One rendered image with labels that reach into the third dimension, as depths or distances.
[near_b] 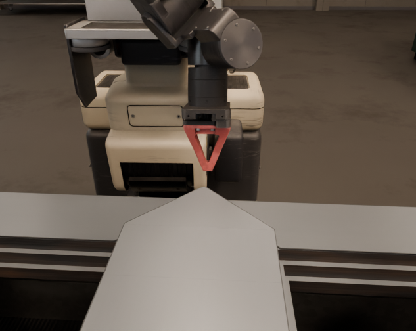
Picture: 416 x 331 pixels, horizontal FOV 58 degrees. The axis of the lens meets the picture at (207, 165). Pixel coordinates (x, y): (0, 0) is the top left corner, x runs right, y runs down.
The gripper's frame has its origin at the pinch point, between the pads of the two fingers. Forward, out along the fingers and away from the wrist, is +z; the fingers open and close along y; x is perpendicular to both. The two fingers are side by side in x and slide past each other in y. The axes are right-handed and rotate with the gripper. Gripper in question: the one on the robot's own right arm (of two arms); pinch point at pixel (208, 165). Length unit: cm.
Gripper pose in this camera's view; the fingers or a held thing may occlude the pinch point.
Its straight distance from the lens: 56.9
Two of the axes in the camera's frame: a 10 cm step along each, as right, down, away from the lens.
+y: 0.6, -2.6, 9.6
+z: 0.0, 9.6, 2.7
